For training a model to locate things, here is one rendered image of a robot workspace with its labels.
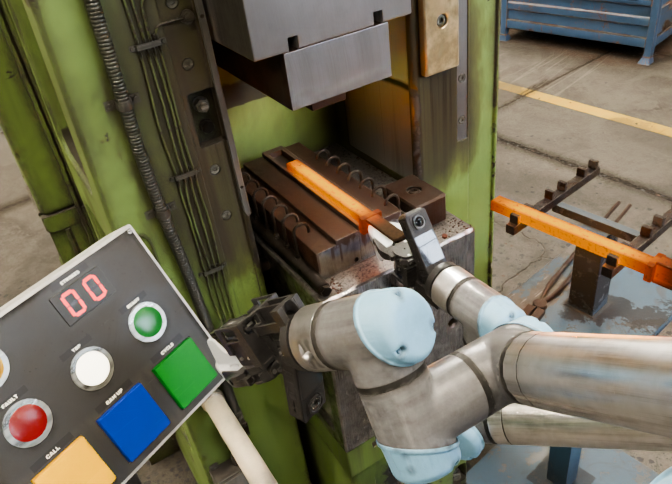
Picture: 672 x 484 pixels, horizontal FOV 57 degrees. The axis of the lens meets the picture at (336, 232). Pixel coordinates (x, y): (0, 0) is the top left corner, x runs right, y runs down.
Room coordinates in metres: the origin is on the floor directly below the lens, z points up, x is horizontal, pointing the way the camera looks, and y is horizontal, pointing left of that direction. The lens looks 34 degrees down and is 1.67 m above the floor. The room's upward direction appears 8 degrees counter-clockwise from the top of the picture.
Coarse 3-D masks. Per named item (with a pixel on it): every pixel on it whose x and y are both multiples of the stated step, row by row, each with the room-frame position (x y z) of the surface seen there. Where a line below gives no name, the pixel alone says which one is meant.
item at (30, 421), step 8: (24, 408) 0.54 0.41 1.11; (32, 408) 0.55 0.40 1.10; (40, 408) 0.55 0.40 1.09; (16, 416) 0.53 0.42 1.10; (24, 416) 0.54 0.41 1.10; (32, 416) 0.54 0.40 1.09; (40, 416) 0.54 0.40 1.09; (16, 424) 0.53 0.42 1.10; (24, 424) 0.53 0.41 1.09; (32, 424) 0.53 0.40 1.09; (40, 424) 0.54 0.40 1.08; (16, 432) 0.52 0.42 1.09; (24, 432) 0.52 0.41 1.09; (32, 432) 0.53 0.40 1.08; (40, 432) 0.53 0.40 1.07; (24, 440) 0.52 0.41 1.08; (32, 440) 0.52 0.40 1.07
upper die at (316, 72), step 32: (352, 32) 1.01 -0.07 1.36; (384, 32) 1.04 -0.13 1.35; (224, 64) 1.19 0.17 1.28; (256, 64) 1.05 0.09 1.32; (288, 64) 0.95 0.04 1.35; (320, 64) 0.98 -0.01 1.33; (352, 64) 1.01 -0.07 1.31; (384, 64) 1.04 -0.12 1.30; (288, 96) 0.96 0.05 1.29; (320, 96) 0.97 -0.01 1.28
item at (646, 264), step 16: (496, 208) 1.08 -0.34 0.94; (512, 208) 1.05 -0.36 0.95; (528, 208) 1.04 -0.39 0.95; (528, 224) 1.01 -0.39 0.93; (544, 224) 0.99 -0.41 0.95; (560, 224) 0.97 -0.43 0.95; (576, 240) 0.93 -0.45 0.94; (592, 240) 0.91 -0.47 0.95; (608, 240) 0.90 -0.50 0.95; (624, 256) 0.85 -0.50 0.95; (640, 256) 0.85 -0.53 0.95; (656, 256) 0.83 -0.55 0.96; (640, 272) 0.83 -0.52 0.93; (656, 272) 0.81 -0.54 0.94
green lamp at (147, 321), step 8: (136, 312) 0.69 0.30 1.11; (144, 312) 0.70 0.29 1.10; (152, 312) 0.70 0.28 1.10; (136, 320) 0.68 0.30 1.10; (144, 320) 0.69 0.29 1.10; (152, 320) 0.69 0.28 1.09; (160, 320) 0.70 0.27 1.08; (136, 328) 0.68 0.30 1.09; (144, 328) 0.68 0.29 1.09; (152, 328) 0.69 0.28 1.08; (160, 328) 0.69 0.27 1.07; (144, 336) 0.67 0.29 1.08; (152, 336) 0.68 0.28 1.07
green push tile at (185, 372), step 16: (176, 352) 0.67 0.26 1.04; (192, 352) 0.68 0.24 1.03; (160, 368) 0.65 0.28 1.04; (176, 368) 0.66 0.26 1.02; (192, 368) 0.67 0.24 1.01; (208, 368) 0.68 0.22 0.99; (176, 384) 0.64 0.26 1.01; (192, 384) 0.65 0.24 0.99; (176, 400) 0.63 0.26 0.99; (192, 400) 0.63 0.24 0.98
